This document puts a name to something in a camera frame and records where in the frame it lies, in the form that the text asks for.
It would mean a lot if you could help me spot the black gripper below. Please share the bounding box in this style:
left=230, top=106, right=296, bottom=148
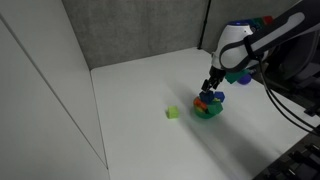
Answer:
left=200, top=65, right=228, bottom=93

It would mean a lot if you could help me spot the orange toy block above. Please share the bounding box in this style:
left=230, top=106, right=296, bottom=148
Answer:
left=193, top=96, right=208, bottom=111

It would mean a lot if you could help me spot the dark green toy block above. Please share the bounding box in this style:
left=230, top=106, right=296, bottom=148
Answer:
left=207, top=100, right=224, bottom=115

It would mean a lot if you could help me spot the green plastic bowl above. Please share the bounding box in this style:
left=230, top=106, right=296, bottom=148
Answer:
left=193, top=95, right=224, bottom=120

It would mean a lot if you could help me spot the blue purple ball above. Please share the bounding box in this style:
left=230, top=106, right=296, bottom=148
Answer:
left=237, top=73, right=253, bottom=86

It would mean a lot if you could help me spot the lime green toy cube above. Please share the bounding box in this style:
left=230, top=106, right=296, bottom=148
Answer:
left=166, top=105, right=180, bottom=120

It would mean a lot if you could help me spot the black stand pole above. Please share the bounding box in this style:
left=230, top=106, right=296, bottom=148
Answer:
left=196, top=0, right=213, bottom=51

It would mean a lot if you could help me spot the black table clamp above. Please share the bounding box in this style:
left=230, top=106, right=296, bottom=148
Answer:
left=303, top=105, right=320, bottom=118

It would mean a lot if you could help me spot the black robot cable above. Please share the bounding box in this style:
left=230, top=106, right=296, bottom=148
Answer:
left=257, top=55, right=320, bottom=135

